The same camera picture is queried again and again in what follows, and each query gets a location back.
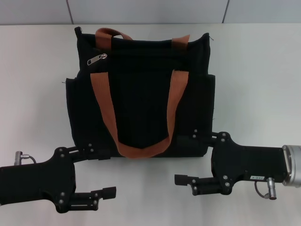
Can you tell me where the gripper cable with connector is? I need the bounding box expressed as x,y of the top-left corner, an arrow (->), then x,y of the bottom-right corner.
14,152 -> 36,165
255,178 -> 277,201

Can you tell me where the silver zipper pull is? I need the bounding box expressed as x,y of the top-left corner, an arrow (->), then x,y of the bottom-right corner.
87,53 -> 108,66

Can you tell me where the black bag with orange handles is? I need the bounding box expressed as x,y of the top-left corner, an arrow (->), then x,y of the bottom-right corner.
65,26 -> 216,159

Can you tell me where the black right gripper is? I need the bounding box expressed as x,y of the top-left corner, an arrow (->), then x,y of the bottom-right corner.
174,129 -> 290,197

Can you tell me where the right gripper cable with connector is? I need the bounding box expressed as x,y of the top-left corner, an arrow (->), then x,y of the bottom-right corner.
255,178 -> 277,201

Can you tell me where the left gripper cable with connector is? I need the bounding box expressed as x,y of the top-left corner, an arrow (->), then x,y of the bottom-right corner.
14,152 -> 36,165

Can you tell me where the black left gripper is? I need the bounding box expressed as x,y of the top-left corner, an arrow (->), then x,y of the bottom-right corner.
0,142 -> 117,214

